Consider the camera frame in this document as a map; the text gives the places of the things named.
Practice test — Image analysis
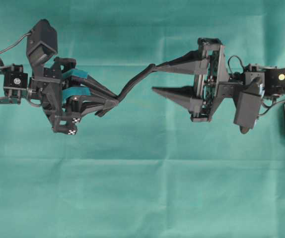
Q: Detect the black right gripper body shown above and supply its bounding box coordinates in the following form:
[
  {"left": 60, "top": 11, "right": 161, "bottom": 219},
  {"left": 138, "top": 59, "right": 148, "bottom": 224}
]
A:
[{"left": 189, "top": 38, "right": 245, "bottom": 122}]

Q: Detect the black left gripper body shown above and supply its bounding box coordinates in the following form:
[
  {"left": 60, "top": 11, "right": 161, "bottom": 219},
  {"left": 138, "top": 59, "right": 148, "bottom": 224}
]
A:
[{"left": 28, "top": 57, "right": 80, "bottom": 135}]

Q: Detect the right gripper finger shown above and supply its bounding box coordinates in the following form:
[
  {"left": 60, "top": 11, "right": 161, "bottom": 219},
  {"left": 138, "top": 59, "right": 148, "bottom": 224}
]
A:
[
  {"left": 156, "top": 50, "right": 207, "bottom": 74},
  {"left": 152, "top": 86, "right": 197, "bottom": 112}
]

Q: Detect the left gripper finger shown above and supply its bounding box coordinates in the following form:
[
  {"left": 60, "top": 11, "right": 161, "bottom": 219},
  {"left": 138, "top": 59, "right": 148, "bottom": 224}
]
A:
[
  {"left": 63, "top": 88, "right": 119, "bottom": 117},
  {"left": 65, "top": 69, "right": 117, "bottom": 99}
]

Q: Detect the black velcro strap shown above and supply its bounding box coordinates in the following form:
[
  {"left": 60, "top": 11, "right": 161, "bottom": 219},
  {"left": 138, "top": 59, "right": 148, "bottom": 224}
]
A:
[{"left": 94, "top": 63, "right": 159, "bottom": 118}]

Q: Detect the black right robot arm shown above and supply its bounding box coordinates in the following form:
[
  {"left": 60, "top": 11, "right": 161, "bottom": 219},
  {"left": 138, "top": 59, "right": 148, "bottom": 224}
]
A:
[{"left": 153, "top": 38, "right": 285, "bottom": 129}]

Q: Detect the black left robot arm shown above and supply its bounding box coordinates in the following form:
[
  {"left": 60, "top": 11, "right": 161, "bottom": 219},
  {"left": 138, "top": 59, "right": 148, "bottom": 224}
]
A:
[{"left": 0, "top": 57, "right": 119, "bottom": 135}]

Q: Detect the green table cloth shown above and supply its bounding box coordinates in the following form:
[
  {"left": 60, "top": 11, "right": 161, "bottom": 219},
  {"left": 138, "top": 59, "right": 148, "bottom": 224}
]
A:
[{"left": 0, "top": 0, "right": 285, "bottom": 238}]

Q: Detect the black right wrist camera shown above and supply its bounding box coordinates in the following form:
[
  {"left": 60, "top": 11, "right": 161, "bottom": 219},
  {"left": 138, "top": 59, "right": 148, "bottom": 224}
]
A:
[{"left": 234, "top": 77, "right": 264, "bottom": 134}]

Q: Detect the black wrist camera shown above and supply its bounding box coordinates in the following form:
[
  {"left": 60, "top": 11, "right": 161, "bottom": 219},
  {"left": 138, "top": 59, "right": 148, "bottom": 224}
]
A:
[
  {"left": 26, "top": 19, "right": 58, "bottom": 67},
  {"left": 234, "top": 77, "right": 264, "bottom": 134}
]

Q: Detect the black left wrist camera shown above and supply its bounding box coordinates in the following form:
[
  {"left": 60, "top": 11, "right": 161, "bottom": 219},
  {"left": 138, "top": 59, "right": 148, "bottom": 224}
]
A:
[{"left": 26, "top": 19, "right": 58, "bottom": 67}]

